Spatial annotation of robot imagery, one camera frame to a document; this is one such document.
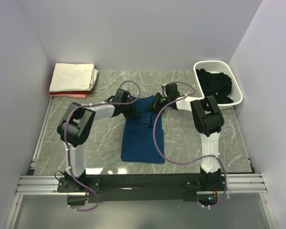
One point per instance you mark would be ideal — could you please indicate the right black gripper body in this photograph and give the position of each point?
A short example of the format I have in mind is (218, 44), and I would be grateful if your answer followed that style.
(160, 101)

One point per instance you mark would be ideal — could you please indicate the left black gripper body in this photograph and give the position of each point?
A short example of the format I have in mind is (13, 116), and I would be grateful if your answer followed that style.
(128, 110)

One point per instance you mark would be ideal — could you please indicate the blue t-shirt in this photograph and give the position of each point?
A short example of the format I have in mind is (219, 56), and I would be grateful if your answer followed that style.
(137, 143)

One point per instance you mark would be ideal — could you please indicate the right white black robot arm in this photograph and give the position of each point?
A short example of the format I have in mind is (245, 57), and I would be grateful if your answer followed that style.
(208, 121)

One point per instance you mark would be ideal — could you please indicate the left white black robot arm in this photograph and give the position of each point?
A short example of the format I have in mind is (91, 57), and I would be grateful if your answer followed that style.
(76, 124)

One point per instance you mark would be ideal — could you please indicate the folded red t-shirt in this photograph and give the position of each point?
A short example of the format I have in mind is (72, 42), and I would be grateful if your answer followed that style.
(70, 92)

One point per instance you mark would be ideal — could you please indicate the folded pink t-shirt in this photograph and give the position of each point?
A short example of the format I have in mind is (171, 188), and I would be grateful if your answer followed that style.
(82, 96)

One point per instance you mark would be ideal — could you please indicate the white plastic laundry basket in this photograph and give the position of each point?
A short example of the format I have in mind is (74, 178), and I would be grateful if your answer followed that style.
(215, 66)

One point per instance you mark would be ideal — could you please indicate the black clothes in basket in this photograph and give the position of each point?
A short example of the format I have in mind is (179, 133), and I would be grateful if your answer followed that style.
(218, 85)

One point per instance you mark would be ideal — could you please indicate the folded white t-shirt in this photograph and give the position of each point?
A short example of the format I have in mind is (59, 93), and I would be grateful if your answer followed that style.
(73, 77)

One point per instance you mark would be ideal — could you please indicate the black base beam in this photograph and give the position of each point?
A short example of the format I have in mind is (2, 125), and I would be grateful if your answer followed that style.
(132, 187)

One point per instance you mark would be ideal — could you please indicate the aluminium rail frame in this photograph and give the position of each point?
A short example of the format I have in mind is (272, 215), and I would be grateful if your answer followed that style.
(47, 185)

